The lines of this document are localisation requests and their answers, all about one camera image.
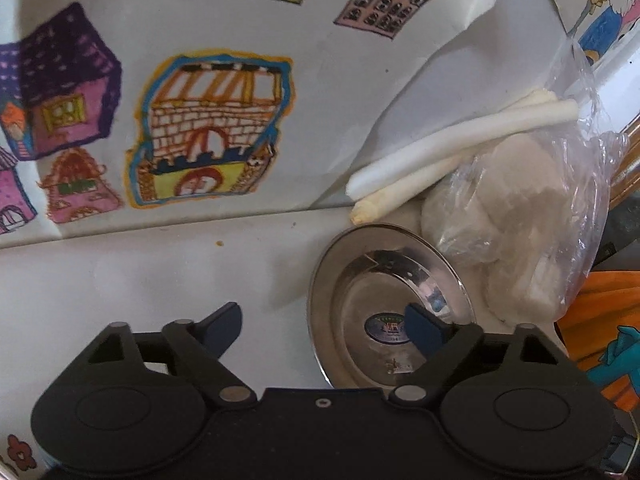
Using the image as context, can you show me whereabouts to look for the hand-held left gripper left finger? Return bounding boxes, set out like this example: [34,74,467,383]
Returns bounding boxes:
[75,301,258,410]

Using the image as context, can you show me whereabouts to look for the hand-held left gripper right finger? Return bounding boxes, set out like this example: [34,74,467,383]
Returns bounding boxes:
[387,302,571,408]

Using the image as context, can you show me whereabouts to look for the steel plate with blue label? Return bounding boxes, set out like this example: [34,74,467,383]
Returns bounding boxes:
[306,223,474,391]

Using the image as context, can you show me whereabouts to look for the white printed tablecloth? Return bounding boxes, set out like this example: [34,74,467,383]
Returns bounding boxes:
[0,205,571,476]

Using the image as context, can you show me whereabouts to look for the two white sticks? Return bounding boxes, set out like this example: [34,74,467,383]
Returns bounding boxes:
[350,89,558,227]

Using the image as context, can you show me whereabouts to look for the plastic bag of white buns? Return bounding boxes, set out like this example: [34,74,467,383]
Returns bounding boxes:
[420,35,631,323]

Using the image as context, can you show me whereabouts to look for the orange pumpkin poster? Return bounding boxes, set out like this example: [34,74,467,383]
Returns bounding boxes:
[555,255,640,411]

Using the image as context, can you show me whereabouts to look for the coloured houses drawing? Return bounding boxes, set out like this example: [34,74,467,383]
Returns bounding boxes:
[0,0,501,251]

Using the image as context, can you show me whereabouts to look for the dark panel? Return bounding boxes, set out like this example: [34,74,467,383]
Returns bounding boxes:
[592,200,640,273]

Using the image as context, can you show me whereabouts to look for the child with teddy bear drawing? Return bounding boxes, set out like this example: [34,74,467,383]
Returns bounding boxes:
[537,0,640,68]

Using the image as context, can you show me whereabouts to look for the wooden frame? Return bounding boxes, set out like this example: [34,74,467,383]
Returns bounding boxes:
[607,115,640,206]

